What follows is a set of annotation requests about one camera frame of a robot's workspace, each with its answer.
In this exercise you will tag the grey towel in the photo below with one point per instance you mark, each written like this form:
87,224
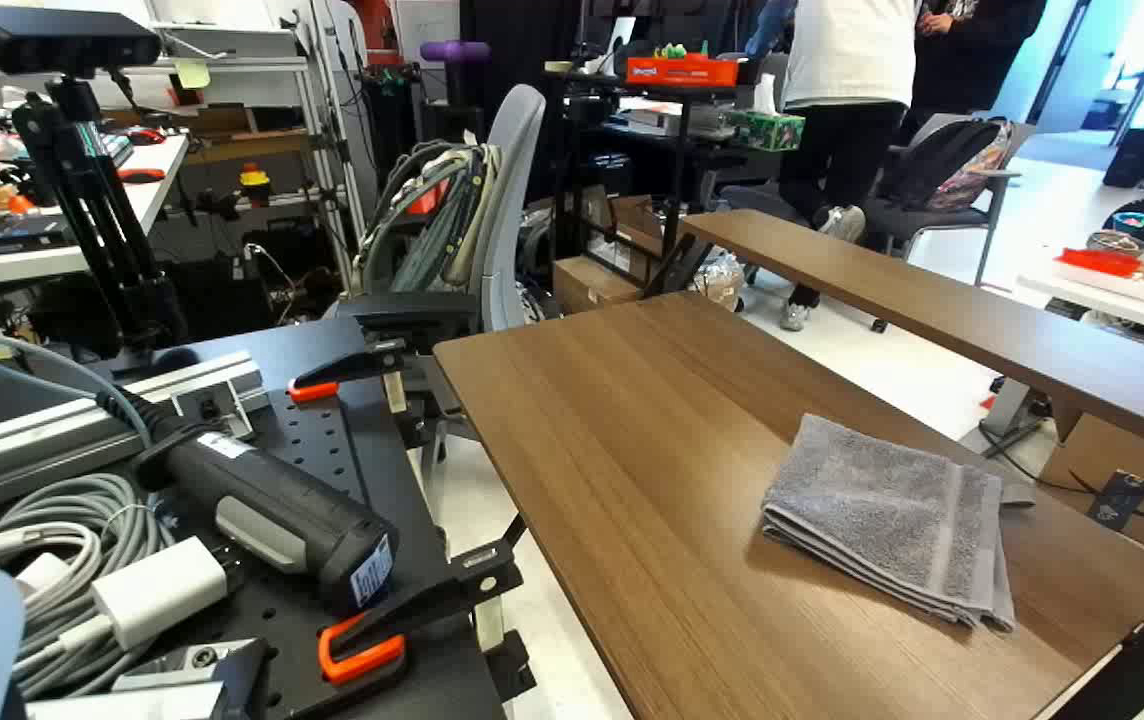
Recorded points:
895,521

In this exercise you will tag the clear plastic bag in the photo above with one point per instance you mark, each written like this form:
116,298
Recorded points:
719,278

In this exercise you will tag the grey office chair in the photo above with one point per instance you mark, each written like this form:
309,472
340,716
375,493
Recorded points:
515,201

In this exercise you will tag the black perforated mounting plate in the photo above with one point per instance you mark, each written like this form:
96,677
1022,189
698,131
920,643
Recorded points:
358,467

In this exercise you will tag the small black bar clamp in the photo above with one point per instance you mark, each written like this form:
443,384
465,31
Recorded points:
312,393

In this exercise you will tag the green box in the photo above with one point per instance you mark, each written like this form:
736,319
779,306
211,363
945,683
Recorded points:
768,131

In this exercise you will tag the orange storage tray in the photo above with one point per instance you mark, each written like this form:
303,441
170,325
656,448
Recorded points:
676,71

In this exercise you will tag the black handheld device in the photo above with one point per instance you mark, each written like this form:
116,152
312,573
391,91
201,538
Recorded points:
285,513

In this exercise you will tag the purple cylinder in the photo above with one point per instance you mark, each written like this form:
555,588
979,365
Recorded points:
453,55

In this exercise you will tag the person in white shirt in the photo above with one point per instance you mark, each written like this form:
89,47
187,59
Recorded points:
852,55

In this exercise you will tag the black chair with bag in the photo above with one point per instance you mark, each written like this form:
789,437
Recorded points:
945,162

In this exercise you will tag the white power adapter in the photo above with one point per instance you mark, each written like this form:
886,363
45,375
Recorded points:
158,585

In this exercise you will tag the person in dark clothes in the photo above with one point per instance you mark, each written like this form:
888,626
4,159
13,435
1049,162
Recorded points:
974,55

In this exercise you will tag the cardboard box under table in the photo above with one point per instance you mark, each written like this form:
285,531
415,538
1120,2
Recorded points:
1092,462

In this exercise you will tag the white workbench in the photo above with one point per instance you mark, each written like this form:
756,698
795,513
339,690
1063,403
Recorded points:
13,260

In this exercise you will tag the black camera stand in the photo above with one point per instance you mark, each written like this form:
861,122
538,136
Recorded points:
92,201

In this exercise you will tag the aluminium extrusion rail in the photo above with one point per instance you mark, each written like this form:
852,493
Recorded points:
39,435

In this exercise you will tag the black stereo camera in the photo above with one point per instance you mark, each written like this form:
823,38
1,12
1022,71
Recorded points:
45,38

